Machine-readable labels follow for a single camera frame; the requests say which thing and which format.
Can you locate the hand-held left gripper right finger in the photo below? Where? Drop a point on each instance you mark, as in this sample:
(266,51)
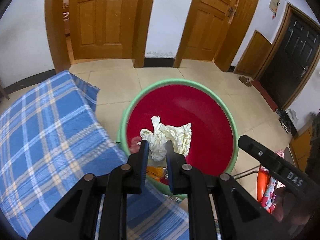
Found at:
(170,167)

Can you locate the black entrance door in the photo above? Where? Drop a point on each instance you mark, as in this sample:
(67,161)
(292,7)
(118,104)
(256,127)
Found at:
(292,60)

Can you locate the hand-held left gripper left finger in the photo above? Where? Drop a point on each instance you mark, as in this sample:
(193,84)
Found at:
(143,165)

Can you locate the large cream paper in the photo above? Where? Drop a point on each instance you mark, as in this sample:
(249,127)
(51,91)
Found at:
(175,135)

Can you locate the orange snack packet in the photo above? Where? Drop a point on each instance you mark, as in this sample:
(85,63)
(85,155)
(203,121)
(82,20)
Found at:
(156,171)

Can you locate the brown entrance door frame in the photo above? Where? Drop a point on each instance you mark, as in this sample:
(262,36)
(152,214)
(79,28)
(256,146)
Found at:
(280,30)

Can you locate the blue plaid tablecloth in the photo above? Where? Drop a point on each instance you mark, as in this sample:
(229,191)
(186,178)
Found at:
(50,130)

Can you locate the red bin with green rim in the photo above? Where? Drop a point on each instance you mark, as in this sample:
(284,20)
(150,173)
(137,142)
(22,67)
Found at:
(200,110)

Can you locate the brown slippers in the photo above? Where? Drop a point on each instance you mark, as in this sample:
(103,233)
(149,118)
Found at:
(245,81)

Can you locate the red doormat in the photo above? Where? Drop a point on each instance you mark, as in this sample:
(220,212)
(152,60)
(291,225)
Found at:
(265,93)

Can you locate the dark shoes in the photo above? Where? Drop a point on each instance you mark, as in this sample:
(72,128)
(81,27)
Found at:
(285,121)

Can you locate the wooden cabinet door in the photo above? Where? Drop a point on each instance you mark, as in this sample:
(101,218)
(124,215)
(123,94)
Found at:
(255,52)

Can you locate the yellowish wall box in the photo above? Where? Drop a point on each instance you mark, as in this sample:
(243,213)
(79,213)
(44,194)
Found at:
(274,2)

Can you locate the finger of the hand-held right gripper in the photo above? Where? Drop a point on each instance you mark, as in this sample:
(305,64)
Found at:
(260,153)

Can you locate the yellow wooden cabinet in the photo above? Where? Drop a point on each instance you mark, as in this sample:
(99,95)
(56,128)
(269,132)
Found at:
(300,147)

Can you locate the wooden panel door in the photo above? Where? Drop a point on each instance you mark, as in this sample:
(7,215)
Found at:
(210,25)
(100,25)

